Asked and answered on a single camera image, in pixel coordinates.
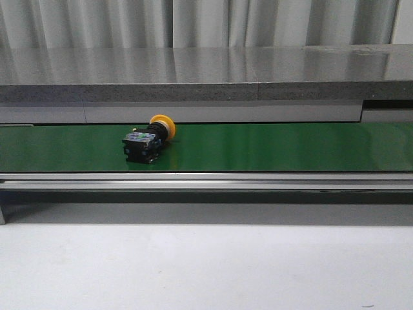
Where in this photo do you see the grey rear conveyor guard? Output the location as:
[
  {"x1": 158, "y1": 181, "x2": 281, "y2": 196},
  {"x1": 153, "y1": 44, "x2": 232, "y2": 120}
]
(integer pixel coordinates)
[{"x1": 1, "y1": 99, "x2": 412, "y2": 124}]

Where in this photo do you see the yellow black push button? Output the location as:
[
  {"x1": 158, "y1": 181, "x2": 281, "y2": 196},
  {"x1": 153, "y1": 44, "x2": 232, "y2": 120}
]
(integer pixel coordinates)
[{"x1": 122, "y1": 114, "x2": 176, "y2": 164}]

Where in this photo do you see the grey stone slab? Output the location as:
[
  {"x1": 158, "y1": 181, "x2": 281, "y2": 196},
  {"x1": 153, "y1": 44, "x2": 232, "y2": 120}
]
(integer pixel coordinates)
[{"x1": 1, "y1": 45, "x2": 412, "y2": 102}]

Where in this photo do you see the aluminium front conveyor rail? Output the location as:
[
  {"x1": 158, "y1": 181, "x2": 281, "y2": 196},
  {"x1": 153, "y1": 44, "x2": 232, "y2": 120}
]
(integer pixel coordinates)
[{"x1": 1, "y1": 172, "x2": 412, "y2": 191}]

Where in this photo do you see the green conveyor belt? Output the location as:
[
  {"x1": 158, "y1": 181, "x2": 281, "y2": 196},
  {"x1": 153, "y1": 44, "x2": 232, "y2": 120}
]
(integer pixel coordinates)
[{"x1": 1, "y1": 123, "x2": 412, "y2": 172}]

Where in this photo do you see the white pleated curtain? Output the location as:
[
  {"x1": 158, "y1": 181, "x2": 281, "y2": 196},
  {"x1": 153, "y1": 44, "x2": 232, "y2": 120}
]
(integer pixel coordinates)
[{"x1": 1, "y1": 1, "x2": 398, "y2": 48}]

